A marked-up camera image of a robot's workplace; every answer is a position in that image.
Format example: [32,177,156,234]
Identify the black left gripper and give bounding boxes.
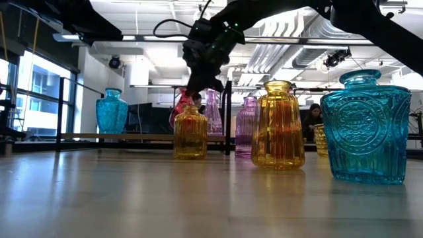
[65,0,124,46]

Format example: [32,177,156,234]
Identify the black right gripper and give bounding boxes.
[182,28,246,97]

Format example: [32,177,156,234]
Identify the red teardrop glass vase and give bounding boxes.
[169,86,195,129]

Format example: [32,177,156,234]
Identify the purple tall teardrop glass vase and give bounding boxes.
[203,88,224,137]

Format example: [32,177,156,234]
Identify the yellow ribbed glass vase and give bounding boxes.
[173,104,208,161]
[250,79,306,171]

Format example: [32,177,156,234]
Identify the pink ribbed cylindrical glass vase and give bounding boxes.
[235,96,258,159]

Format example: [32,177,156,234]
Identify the teal embossed glass vase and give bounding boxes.
[319,69,412,186]
[95,87,129,136]

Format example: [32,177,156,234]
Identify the person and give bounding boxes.
[303,102,325,143]
[191,92,206,115]

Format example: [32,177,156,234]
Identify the large window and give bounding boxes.
[0,49,79,141]

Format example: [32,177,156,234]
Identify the yellow diamond-textured glass vase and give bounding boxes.
[313,124,330,158]

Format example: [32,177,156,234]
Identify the long linear ceiling light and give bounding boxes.
[52,32,423,47]

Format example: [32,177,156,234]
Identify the black metal rack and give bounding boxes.
[0,79,24,156]

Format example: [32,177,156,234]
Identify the background robot rig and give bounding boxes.
[406,105,423,159]

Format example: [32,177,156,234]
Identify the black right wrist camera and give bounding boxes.
[187,18,214,43]

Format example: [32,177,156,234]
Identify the black right camera cable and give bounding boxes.
[153,19,196,39]

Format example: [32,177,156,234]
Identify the yellow hanging cable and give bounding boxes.
[0,11,9,63]
[28,18,40,100]

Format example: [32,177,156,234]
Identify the black wire frame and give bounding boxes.
[9,140,423,160]

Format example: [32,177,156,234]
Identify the silver ventilation duct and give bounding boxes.
[290,13,364,69]

